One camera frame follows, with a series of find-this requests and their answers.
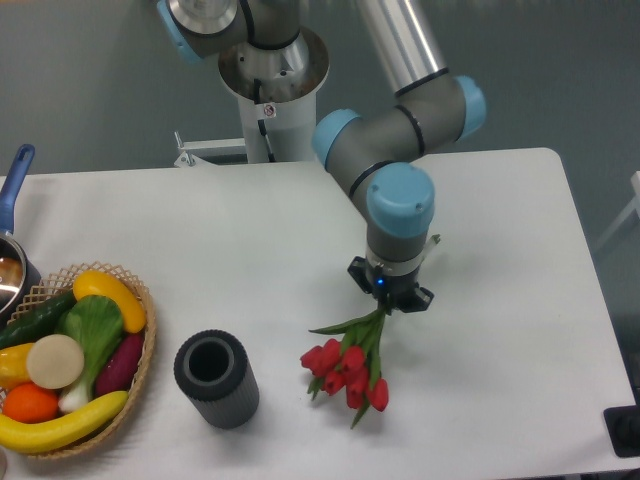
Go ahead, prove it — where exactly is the red tulip bouquet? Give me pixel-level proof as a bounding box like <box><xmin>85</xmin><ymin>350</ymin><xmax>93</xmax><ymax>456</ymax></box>
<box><xmin>300</xmin><ymin>299</ymin><xmax>390</xmax><ymax>427</ymax></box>

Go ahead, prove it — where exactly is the yellow squash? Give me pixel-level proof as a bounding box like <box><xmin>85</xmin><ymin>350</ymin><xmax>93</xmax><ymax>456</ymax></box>
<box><xmin>72</xmin><ymin>270</ymin><xmax>147</xmax><ymax>334</ymax></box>

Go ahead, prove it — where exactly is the white frame at right edge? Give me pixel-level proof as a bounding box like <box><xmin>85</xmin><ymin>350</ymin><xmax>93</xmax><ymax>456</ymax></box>
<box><xmin>594</xmin><ymin>171</ymin><xmax>639</xmax><ymax>255</ymax></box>

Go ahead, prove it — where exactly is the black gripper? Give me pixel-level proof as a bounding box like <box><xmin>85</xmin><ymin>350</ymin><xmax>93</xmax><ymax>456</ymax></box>
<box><xmin>347</xmin><ymin>256</ymin><xmax>434</xmax><ymax>315</ymax></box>

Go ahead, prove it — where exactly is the beige round disc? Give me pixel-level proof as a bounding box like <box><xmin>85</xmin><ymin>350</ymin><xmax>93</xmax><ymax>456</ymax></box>
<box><xmin>26</xmin><ymin>334</ymin><xmax>84</xmax><ymax>390</ymax></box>

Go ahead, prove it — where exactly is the black device at table edge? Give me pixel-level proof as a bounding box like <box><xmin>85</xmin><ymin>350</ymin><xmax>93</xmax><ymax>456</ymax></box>
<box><xmin>603</xmin><ymin>405</ymin><xmax>639</xmax><ymax>458</ymax></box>

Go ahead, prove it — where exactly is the purple sweet potato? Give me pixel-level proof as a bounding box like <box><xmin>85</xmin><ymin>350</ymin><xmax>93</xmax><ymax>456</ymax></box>
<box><xmin>94</xmin><ymin>334</ymin><xmax>144</xmax><ymax>397</ymax></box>

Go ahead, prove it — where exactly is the green cucumber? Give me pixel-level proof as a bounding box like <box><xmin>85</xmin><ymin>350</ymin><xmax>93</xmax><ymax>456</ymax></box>
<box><xmin>1</xmin><ymin>291</ymin><xmax>76</xmax><ymax>349</ymax></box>

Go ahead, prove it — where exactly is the woven wicker basket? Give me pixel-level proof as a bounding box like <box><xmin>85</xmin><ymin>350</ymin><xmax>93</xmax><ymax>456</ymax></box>
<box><xmin>8</xmin><ymin>262</ymin><xmax>157</xmax><ymax>459</ymax></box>

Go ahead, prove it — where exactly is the yellow bell pepper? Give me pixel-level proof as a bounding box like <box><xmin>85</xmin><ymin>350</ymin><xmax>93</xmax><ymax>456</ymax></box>
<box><xmin>0</xmin><ymin>342</ymin><xmax>34</xmax><ymax>391</ymax></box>

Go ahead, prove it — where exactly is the black cable on pedestal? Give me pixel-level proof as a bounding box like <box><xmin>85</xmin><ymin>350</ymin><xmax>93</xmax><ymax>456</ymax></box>
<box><xmin>252</xmin><ymin>78</ymin><xmax>277</xmax><ymax>163</ymax></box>

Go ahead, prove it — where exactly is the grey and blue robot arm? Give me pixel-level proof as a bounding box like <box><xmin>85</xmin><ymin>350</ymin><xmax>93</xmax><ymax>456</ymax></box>
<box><xmin>157</xmin><ymin>1</ymin><xmax>487</xmax><ymax>313</ymax></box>

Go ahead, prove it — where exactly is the blue handled steel pot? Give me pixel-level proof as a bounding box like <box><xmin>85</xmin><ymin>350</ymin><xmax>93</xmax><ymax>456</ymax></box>
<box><xmin>1</xmin><ymin>144</ymin><xmax>41</xmax><ymax>328</ymax></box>

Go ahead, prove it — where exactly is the dark grey ribbed vase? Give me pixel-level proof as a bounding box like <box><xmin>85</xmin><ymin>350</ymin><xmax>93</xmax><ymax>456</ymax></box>
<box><xmin>173</xmin><ymin>330</ymin><xmax>260</xmax><ymax>430</ymax></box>

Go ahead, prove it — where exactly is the yellow banana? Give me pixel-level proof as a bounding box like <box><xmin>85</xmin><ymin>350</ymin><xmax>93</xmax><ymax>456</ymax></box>
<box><xmin>1</xmin><ymin>391</ymin><xmax>129</xmax><ymax>454</ymax></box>

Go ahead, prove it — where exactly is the orange fruit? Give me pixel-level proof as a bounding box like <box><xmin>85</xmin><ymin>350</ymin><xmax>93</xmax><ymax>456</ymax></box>
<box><xmin>3</xmin><ymin>383</ymin><xmax>58</xmax><ymax>424</ymax></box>

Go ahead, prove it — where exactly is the green bok choy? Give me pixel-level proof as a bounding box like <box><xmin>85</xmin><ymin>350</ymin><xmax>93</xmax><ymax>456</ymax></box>
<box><xmin>56</xmin><ymin>295</ymin><xmax>124</xmax><ymax>414</ymax></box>

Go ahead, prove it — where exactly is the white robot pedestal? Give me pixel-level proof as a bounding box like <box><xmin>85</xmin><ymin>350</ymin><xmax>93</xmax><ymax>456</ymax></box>
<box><xmin>173</xmin><ymin>27</ymin><xmax>331</xmax><ymax>169</ymax></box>

